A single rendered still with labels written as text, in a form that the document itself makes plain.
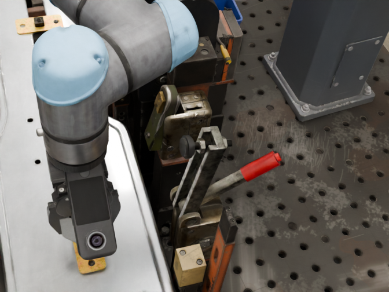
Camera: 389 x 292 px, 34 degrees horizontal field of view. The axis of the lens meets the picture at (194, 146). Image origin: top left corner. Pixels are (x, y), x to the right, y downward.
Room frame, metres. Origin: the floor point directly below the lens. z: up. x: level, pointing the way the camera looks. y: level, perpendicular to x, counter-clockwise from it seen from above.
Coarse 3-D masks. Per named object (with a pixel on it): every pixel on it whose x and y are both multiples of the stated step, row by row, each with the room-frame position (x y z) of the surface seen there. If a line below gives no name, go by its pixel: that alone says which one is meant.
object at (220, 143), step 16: (208, 128) 0.50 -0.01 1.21; (192, 144) 0.46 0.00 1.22; (208, 144) 0.48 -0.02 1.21; (224, 144) 0.48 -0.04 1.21; (192, 160) 0.48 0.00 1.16; (208, 160) 0.46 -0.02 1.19; (192, 176) 0.49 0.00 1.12; (208, 176) 0.46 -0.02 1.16; (192, 192) 0.46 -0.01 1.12; (192, 208) 0.46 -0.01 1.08
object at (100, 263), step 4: (76, 248) 0.41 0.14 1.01; (76, 252) 0.40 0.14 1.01; (76, 256) 0.40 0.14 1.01; (76, 260) 0.39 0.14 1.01; (80, 260) 0.39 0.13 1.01; (84, 260) 0.39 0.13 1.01; (88, 260) 0.39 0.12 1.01; (92, 260) 0.39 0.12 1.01; (96, 260) 0.39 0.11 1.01; (100, 260) 0.40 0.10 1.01; (104, 260) 0.40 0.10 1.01; (80, 264) 0.38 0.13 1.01; (84, 264) 0.39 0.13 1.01; (96, 264) 0.39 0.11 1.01; (100, 264) 0.39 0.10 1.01; (104, 264) 0.39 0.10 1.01; (80, 268) 0.38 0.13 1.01; (84, 268) 0.38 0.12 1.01; (88, 268) 0.38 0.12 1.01; (92, 268) 0.38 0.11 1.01; (96, 268) 0.38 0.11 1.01; (100, 268) 0.38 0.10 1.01; (80, 272) 0.37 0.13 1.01; (84, 272) 0.37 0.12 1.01; (88, 272) 0.38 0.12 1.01
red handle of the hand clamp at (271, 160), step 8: (272, 152) 0.52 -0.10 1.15; (256, 160) 0.52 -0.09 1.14; (264, 160) 0.51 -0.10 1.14; (272, 160) 0.51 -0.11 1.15; (280, 160) 0.52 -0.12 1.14; (240, 168) 0.51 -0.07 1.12; (248, 168) 0.51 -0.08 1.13; (256, 168) 0.51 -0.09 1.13; (264, 168) 0.51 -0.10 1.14; (272, 168) 0.51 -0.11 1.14; (232, 176) 0.50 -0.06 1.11; (240, 176) 0.50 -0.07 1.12; (248, 176) 0.50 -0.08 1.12; (256, 176) 0.50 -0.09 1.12; (216, 184) 0.49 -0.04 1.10; (224, 184) 0.49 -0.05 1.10; (232, 184) 0.49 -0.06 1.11; (240, 184) 0.50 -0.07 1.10; (208, 192) 0.48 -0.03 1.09; (216, 192) 0.48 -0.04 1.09; (224, 192) 0.49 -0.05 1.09; (184, 200) 0.48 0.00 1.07; (208, 200) 0.48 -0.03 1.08
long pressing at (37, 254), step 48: (0, 0) 0.89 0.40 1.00; (48, 0) 0.91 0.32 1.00; (0, 48) 0.77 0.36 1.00; (0, 96) 0.67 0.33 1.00; (0, 144) 0.57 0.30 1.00; (0, 192) 0.49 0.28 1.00; (48, 192) 0.50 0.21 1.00; (144, 192) 0.52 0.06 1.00; (0, 240) 0.41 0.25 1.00; (48, 240) 0.42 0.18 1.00; (144, 240) 0.44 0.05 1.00; (48, 288) 0.35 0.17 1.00; (96, 288) 0.36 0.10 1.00; (144, 288) 0.37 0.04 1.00
